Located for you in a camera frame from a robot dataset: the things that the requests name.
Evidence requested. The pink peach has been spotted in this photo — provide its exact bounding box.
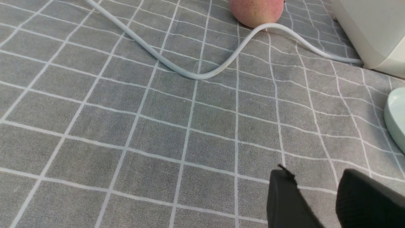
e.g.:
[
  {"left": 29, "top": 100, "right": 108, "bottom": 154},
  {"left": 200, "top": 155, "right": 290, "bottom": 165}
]
[{"left": 228, "top": 0, "right": 284, "bottom": 28}]

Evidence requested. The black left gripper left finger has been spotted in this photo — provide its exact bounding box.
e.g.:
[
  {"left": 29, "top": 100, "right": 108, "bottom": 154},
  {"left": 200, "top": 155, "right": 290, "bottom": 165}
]
[{"left": 266, "top": 164, "right": 324, "bottom": 228}]

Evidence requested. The light green plate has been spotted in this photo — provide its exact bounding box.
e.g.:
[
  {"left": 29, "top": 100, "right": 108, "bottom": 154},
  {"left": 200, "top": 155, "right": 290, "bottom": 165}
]
[{"left": 384, "top": 87, "right": 405, "bottom": 153}]

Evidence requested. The grey checked tablecloth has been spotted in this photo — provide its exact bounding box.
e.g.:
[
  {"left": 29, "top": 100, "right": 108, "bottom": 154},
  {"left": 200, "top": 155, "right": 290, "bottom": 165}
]
[{"left": 0, "top": 0, "right": 405, "bottom": 228}]

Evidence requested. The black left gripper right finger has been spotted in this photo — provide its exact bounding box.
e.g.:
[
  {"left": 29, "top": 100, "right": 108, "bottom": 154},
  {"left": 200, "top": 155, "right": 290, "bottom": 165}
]
[{"left": 336, "top": 168, "right": 405, "bottom": 228}]

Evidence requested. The white power cable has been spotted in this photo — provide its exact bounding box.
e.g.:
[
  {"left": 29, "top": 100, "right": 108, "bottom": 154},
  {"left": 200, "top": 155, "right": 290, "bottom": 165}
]
[{"left": 85, "top": 0, "right": 364, "bottom": 80}]

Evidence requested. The white two-slot toaster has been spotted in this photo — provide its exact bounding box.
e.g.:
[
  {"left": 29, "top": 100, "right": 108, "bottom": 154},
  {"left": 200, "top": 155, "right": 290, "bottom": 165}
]
[{"left": 331, "top": 0, "right": 405, "bottom": 78}]

